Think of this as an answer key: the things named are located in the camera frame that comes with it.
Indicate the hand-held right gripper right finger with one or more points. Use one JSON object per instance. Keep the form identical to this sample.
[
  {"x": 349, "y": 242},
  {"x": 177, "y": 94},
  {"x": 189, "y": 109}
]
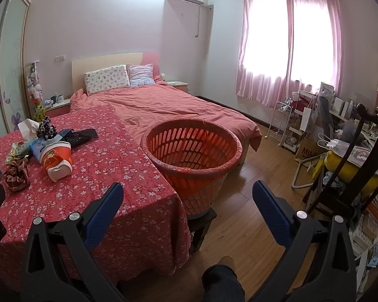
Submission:
[{"x": 271, "y": 214}]

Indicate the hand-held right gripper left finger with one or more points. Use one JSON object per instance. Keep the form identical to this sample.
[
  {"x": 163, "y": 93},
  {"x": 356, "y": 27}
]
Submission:
[{"x": 104, "y": 214}]

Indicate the blue tissue pack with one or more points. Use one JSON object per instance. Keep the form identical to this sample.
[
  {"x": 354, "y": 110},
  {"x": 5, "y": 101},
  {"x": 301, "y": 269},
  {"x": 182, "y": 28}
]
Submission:
[{"x": 37, "y": 148}]

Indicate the orange plastic laundry basket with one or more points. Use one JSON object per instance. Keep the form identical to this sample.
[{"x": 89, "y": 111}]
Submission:
[{"x": 192, "y": 176}]

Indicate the brown scrunchie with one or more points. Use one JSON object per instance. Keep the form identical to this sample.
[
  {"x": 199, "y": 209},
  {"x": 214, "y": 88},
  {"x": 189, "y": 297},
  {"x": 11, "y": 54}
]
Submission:
[{"x": 15, "y": 179}]

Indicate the black stool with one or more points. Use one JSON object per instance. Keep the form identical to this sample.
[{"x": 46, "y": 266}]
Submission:
[{"x": 201, "y": 226}]

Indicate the brown paper bag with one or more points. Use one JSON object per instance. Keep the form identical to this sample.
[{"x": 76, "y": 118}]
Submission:
[{"x": 307, "y": 151}]

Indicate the red paper cup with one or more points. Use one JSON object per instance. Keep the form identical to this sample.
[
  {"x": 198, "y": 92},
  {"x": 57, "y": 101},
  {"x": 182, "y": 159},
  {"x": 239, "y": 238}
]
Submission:
[{"x": 55, "y": 157}]

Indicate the white shelf cart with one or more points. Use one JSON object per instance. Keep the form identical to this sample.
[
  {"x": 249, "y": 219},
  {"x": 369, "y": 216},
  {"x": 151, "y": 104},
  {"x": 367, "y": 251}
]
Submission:
[{"x": 290, "y": 133}]

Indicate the person's dark trouser leg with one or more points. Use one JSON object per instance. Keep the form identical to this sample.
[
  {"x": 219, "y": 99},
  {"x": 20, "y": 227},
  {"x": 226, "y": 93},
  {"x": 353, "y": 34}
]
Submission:
[{"x": 222, "y": 284}]

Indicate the yellow cushion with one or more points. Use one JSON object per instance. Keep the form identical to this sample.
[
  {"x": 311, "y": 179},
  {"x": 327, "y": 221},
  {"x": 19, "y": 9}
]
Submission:
[{"x": 349, "y": 173}]

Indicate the white low shelf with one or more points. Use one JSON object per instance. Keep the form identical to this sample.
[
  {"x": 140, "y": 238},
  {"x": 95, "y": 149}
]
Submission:
[{"x": 365, "y": 236}]

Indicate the white paper bag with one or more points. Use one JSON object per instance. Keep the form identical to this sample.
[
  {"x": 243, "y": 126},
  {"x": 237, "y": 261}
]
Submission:
[{"x": 308, "y": 119}]

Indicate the black floral scrunchie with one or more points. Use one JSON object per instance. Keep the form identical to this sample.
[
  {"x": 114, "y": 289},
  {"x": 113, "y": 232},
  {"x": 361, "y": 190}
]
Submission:
[{"x": 46, "y": 129}]

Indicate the pink nightstand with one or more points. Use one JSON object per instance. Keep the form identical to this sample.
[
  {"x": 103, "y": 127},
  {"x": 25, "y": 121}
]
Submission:
[{"x": 58, "y": 109}]

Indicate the grey office chair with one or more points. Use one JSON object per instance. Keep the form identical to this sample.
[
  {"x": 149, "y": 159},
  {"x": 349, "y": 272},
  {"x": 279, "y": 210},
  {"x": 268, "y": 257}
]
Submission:
[{"x": 325, "y": 113}]

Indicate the green plush toy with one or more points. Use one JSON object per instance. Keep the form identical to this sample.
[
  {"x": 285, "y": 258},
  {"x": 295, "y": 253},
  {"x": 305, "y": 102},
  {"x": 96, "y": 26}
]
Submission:
[{"x": 40, "y": 111}]

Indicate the white mug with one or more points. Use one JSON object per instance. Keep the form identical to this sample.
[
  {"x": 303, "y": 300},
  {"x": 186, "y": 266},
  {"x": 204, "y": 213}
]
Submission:
[{"x": 60, "y": 98}]

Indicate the pink curtain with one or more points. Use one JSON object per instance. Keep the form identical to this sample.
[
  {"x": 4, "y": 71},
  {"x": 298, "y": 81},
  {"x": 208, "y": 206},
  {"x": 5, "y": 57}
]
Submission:
[
  {"x": 249, "y": 85},
  {"x": 334, "y": 53}
]

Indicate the pink duvet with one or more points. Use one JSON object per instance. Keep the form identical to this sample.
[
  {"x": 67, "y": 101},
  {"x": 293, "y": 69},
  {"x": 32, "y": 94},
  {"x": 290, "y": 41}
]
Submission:
[{"x": 176, "y": 103}]

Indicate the white floral pillow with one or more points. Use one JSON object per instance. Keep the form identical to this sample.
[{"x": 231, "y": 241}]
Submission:
[{"x": 107, "y": 80}]

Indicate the dark wooden chair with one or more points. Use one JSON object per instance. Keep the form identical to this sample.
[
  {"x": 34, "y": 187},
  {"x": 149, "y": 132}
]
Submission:
[{"x": 365, "y": 113}]

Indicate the clear tube of plush toys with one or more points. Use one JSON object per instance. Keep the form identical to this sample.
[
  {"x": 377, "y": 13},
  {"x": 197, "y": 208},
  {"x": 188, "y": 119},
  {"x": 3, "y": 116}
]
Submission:
[{"x": 34, "y": 83}]

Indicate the pink striped pillow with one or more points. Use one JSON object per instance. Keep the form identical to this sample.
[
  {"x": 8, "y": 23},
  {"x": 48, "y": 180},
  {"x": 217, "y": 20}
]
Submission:
[{"x": 141, "y": 75}]

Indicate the beige nightstand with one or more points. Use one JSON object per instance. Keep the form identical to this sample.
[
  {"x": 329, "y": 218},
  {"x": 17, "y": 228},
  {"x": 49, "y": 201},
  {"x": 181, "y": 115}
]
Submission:
[{"x": 179, "y": 86}]

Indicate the flower print sliding wardrobe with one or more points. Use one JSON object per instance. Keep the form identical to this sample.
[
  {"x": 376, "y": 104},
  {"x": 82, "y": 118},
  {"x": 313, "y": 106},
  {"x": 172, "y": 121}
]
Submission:
[{"x": 6, "y": 69}]

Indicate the beige pink bed headboard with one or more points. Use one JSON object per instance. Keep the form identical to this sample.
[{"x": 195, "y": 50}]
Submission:
[{"x": 107, "y": 59}]

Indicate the white metal frame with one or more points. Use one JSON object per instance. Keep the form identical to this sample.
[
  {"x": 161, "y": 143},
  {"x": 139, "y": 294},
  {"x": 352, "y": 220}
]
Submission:
[{"x": 297, "y": 170}]

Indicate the white wall socket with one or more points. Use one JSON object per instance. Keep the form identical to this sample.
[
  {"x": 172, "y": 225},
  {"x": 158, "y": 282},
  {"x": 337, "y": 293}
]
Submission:
[{"x": 60, "y": 58}]

